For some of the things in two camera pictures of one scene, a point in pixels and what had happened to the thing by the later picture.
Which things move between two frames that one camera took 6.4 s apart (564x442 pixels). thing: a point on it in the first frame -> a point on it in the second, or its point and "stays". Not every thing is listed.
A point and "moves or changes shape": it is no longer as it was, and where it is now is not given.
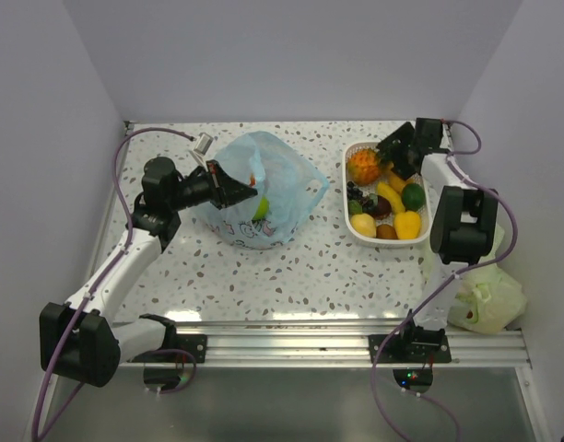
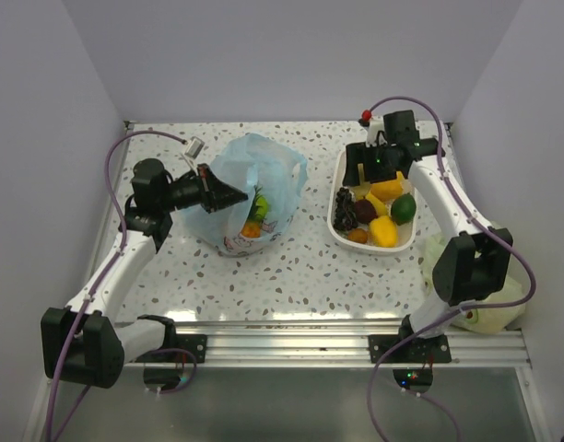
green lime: x=263 y=209 stays
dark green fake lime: x=413 y=197 -> x=403 y=208
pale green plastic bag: x=489 y=299 stays
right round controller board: x=417 y=380 stays
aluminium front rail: x=323 y=342 stays
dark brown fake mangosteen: x=384 y=207 -> x=365 y=212
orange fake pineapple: x=363 y=166 moves or changes shape
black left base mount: x=193 y=343 stays
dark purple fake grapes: x=369 y=203 -> x=346 y=217
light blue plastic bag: x=287 y=191 moves or changes shape
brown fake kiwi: x=386 y=231 -> x=358 y=236
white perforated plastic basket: x=425 y=221 -> x=405 y=233
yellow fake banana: x=393 y=189 stays
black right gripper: x=405 y=134 -> x=361 y=154
